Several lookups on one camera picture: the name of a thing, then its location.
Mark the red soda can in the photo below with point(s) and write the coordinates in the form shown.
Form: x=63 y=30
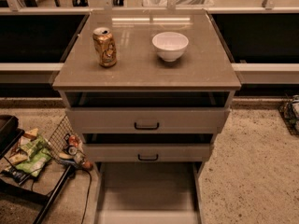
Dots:
x=73 y=141

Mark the wire basket right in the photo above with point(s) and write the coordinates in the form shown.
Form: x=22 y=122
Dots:
x=289 y=111

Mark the grey drawer cabinet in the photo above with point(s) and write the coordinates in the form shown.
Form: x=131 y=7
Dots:
x=201 y=78

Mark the grey drawer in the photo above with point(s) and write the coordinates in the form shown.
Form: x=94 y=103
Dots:
x=147 y=120
x=148 y=193
x=166 y=152

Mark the white ceramic bowl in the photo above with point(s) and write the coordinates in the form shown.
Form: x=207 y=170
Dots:
x=170 y=46

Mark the gold soda can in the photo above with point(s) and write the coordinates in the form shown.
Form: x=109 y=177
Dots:
x=105 y=47

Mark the blue snack bag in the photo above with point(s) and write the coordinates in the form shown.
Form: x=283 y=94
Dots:
x=18 y=176

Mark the green chip bag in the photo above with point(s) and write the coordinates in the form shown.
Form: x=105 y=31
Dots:
x=37 y=154

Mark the wire mesh basket left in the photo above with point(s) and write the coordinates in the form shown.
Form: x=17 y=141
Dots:
x=58 y=146

